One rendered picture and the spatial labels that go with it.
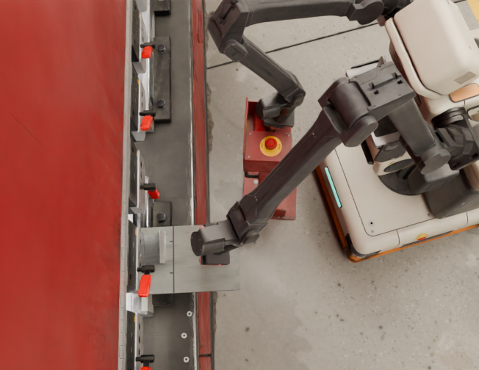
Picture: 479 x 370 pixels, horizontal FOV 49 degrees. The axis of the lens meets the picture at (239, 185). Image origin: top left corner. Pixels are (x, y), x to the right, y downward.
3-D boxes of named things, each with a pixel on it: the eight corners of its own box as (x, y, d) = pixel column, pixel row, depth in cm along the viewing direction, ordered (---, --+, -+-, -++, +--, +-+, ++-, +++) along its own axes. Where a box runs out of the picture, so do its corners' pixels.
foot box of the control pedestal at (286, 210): (295, 220, 247) (297, 213, 236) (242, 217, 248) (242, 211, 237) (297, 180, 253) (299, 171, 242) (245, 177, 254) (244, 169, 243)
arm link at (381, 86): (419, 86, 87) (389, 43, 91) (348, 132, 91) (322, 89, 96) (453, 159, 125) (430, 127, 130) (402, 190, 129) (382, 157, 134)
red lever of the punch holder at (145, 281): (149, 292, 116) (154, 263, 124) (130, 293, 116) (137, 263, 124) (150, 298, 117) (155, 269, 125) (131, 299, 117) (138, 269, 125)
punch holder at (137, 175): (145, 215, 136) (131, 197, 121) (112, 216, 136) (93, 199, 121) (145, 160, 141) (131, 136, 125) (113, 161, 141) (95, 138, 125)
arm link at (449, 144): (461, 146, 125) (448, 128, 127) (437, 145, 118) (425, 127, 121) (433, 169, 131) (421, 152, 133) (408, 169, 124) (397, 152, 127)
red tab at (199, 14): (203, 42, 214) (201, 32, 207) (198, 42, 214) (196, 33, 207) (202, 11, 218) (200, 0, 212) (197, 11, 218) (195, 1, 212)
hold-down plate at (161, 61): (171, 122, 168) (170, 119, 165) (154, 123, 168) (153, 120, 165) (170, 40, 177) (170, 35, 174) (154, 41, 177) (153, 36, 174)
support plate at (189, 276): (239, 290, 140) (239, 289, 139) (140, 294, 140) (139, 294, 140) (236, 224, 146) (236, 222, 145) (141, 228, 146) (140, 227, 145)
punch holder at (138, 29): (146, 76, 149) (133, 44, 133) (115, 78, 149) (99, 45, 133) (146, 30, 153) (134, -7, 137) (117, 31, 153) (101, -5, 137)
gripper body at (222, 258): (203, 264, 130) (216, 259, 124) (202, 224, 133) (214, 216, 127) (226, 265, 133) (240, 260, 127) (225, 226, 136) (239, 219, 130)
